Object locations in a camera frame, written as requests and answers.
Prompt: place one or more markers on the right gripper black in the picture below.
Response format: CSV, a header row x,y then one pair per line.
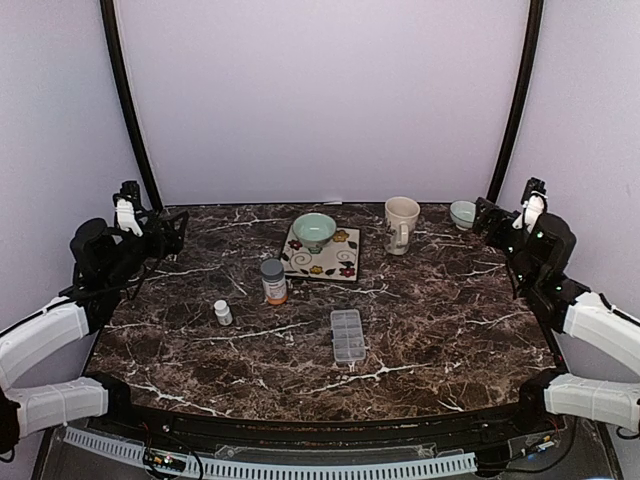
x,y
494,211

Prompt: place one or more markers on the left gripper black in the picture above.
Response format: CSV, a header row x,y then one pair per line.
x,y
173,242

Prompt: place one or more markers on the clear plastic pill organizer box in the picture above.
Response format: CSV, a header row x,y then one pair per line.
x,y
347,336

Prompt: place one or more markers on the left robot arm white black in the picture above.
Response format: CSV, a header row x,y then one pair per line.
x,y
109,261

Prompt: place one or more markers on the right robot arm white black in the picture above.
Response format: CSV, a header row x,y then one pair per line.
x,y
537,246

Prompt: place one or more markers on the small green bowl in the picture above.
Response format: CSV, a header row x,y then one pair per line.
x,y
463,214

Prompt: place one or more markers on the beige ceramic mug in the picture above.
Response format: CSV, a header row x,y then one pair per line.
x,y
401,216

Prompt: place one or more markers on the small white pill bottle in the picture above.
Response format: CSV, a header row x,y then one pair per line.
x,y
223,313

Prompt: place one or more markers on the orange pill bottle grey cap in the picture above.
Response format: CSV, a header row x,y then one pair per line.
x,y
274,281

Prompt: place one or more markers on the green ceramic bowl on plate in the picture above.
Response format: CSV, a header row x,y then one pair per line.
x,y
314,230

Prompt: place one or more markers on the square floral ceramic plate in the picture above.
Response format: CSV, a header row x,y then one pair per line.
x,y
337,261

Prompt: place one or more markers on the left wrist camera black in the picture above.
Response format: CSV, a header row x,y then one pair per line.
x,y
130,191

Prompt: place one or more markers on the black front table rail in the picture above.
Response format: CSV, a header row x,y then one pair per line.
x,y
479,429

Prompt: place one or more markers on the white slotted cable duct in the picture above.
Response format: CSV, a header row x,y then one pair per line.
x,y
238,465

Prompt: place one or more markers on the right black frame post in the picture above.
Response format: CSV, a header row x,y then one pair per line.
x,y
521,88

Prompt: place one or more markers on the black frame post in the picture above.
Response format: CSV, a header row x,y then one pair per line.
x,y
521,88
128,109

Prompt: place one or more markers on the left black frame post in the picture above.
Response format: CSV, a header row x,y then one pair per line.
x,y
128,109

